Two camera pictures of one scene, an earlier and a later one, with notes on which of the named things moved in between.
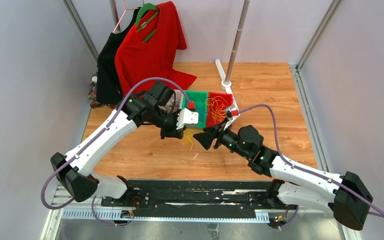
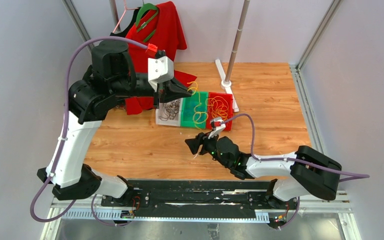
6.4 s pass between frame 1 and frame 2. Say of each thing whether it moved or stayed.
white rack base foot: stayed
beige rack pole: stayed
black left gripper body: moved
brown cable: stayed
